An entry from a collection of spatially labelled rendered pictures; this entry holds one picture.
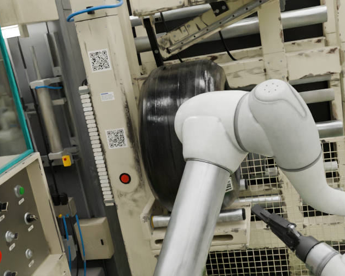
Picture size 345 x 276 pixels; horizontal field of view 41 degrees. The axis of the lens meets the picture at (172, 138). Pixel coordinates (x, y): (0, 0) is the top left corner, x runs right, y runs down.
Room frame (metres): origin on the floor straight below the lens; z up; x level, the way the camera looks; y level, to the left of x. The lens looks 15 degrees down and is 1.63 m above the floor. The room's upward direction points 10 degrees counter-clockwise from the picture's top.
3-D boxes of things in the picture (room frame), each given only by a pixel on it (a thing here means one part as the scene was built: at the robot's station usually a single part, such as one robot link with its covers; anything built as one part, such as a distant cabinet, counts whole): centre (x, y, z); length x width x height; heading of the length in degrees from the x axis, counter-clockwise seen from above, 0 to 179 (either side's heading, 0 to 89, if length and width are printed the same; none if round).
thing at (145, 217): (1.75, 0.11, 0.90); 0.40 x 0.03 x 0.10; 167
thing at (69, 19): (1.74, 0.19, 1.69); 0.19 x 0.19 x 0.06; 77
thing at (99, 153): (1.74, 0.28, 1.19); 0.05 x 0.04 x 0.48; 167
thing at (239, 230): (1.57, -0.03, 0.84); 0.36 x 0.09 x 0.06; 77
